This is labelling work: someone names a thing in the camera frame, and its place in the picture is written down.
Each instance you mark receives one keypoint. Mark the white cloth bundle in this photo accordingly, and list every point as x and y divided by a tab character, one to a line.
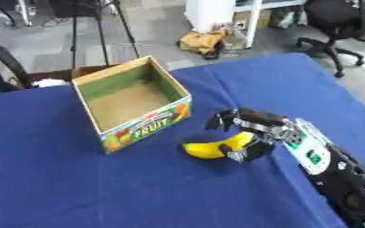
49	83

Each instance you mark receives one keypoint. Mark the white table leg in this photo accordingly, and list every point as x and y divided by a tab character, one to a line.
253	23

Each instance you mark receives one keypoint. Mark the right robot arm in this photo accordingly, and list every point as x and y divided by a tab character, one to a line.
336	166

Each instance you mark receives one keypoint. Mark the cardboard box with green inside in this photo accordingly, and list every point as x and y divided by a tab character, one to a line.
133	104

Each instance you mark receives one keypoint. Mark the yellow toy banana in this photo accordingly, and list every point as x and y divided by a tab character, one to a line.
209	148

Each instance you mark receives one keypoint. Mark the yellow bag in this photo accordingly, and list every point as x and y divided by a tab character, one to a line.
201	41

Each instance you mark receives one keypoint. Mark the black tripod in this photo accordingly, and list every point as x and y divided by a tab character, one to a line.
100	29

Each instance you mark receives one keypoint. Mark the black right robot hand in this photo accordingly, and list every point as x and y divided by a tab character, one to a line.
258	117

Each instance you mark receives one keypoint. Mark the black office chair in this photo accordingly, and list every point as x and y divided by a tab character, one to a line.
341	26

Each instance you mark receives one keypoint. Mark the brown cardboard box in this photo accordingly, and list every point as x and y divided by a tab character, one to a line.
69	74

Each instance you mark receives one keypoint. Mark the black curved frame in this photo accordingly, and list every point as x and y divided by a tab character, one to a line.
4	66

